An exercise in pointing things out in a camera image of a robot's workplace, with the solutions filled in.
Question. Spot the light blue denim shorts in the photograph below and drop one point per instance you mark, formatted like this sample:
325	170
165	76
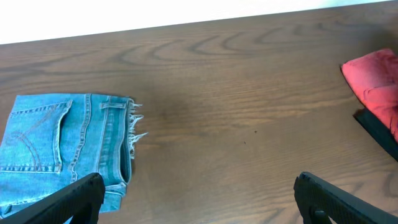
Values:
53	140

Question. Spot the navy blue garment in pile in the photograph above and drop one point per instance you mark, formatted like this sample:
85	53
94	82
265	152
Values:
377	130

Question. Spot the red garment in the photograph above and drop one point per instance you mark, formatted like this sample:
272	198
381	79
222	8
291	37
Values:
373	79

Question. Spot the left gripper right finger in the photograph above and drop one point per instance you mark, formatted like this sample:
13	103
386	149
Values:
319	201

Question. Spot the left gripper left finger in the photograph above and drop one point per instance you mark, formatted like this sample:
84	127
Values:
79	202

